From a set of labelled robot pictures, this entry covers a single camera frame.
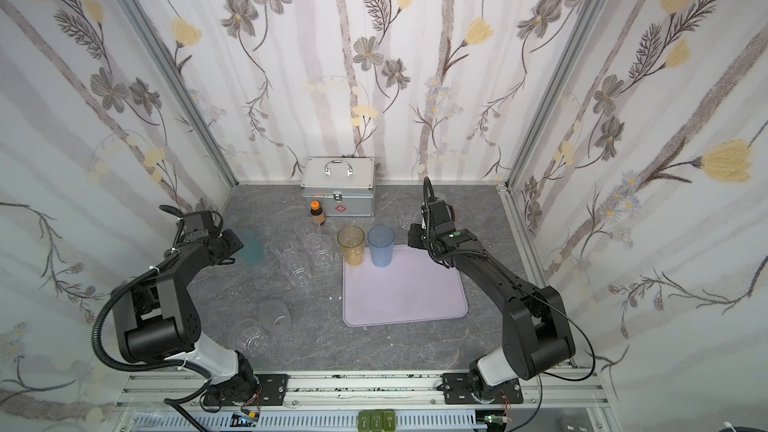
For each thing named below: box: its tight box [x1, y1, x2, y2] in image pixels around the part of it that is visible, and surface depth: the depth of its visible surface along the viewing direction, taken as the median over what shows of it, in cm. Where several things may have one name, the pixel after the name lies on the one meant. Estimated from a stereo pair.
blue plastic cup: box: [367, 225, 396, 268], surface depth 93 cm
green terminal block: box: [358, 409, 397, 432], surface depth 69 cm
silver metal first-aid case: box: [300, 156, 376, 217], surface depth 106 cm
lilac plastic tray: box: [342, 245, 468, 327], surface depth 92 cm
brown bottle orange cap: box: [310, 200, 326, 226], surface depth 106 cm
